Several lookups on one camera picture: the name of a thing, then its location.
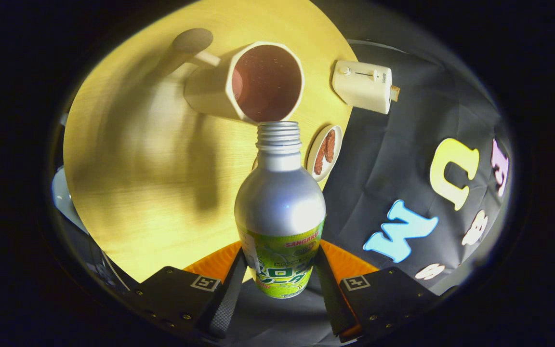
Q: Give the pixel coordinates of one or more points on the brown meat piece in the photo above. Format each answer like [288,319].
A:
[319,164]
[329,144]

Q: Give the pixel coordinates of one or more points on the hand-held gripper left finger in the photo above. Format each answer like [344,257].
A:
[229,303]

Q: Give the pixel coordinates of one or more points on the bread slice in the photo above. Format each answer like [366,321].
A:
[395,93]

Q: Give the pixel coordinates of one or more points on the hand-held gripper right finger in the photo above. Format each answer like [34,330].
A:
[333,299]

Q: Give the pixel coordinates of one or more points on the wooden table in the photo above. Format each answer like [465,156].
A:
[128,193]

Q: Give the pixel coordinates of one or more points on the white toaster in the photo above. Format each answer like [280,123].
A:
[362,89]

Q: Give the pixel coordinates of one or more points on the silver bottle with green label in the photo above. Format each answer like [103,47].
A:
[280,207]

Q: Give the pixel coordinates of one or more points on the white round plate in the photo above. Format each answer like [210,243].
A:
[337,144]

